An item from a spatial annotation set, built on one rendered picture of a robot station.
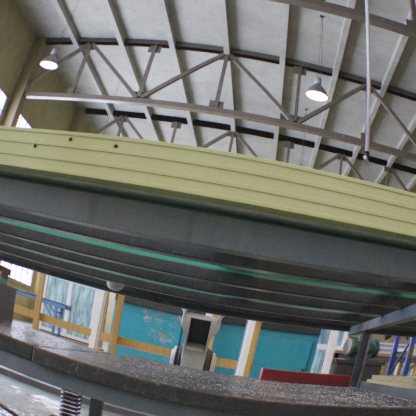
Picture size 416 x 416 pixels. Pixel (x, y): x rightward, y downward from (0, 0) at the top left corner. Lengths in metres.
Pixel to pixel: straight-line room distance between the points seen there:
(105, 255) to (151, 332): 4.46
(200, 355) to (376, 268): 1.78
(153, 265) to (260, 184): 0.61
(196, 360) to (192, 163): 1.81
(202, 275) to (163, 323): 4.48
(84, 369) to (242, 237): 0.32
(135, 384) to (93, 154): 0.35
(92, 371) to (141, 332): 4.99
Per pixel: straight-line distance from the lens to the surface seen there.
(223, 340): 5.81
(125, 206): 0.89
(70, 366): 0.92
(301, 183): 0.85
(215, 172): 0.85
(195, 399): 0.89
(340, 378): 1.80
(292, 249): 0.87
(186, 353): 2.59
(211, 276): 1.39
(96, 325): 4.39
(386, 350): 7.54
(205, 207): 0.90
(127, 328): 5.92
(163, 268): 1.41
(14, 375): 4.40
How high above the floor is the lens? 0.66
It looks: 12 degrees up
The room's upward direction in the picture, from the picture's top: 12 degrees clockwise
